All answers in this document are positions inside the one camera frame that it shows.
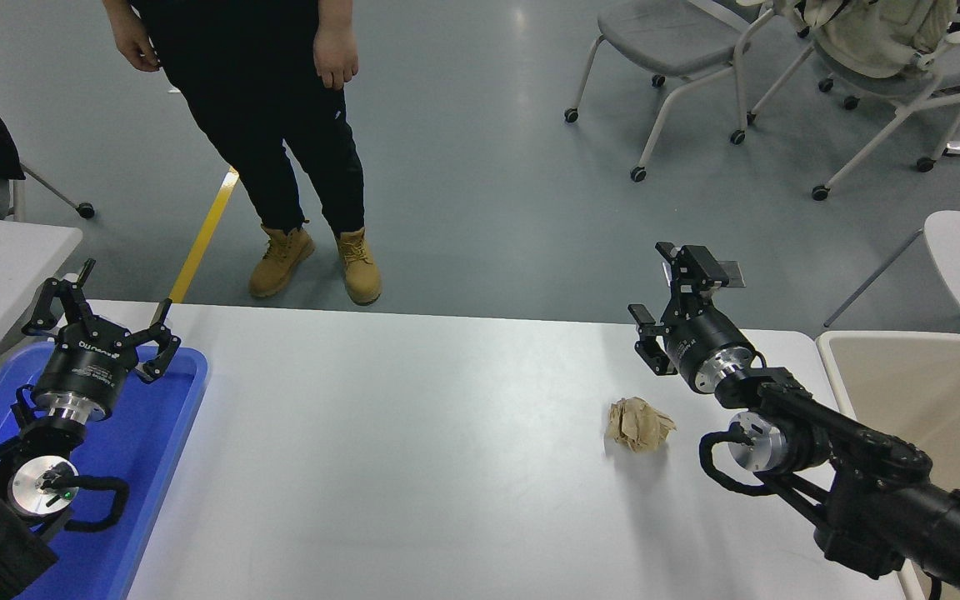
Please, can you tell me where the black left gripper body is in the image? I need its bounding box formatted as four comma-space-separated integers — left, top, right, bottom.
33, 326, 139, 403

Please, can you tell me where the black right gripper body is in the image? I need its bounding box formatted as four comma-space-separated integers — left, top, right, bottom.
667, 310, 754, 393

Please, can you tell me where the tan paper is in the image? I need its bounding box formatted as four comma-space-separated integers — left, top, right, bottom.
604, 397, 678, 453

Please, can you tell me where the person's right hand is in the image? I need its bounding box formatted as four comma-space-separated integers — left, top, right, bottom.
113, 23, 163, 73

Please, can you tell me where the person's left hand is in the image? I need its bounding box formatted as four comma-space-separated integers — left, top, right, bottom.
313, 27, 360, 91

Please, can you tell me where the blue plastic tray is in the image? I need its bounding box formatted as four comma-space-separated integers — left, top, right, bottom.
0, 340, 209, 600

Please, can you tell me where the large pale bin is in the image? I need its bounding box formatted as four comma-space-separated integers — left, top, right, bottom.
816, 331, 960, 600

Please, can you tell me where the grey white-framed office chair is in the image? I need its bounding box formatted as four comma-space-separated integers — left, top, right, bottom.
565, 0, 785, 183
747, 0, 960, 202

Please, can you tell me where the cream jacket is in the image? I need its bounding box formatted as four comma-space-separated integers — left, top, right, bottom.
803, 0, 960, 80

